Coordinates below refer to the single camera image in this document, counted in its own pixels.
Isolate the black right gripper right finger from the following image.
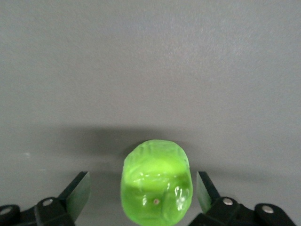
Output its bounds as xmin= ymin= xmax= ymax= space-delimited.
xmin=187 ymin=171 xmax=296 ymax=226

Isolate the green plastic vegetable toy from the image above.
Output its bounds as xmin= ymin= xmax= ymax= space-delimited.
xmin=120 ymin=138 xmax=194 ymax=226

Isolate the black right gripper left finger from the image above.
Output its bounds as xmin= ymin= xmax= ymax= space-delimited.
xmin=0 ymin=171 xmax=91 ymax=226

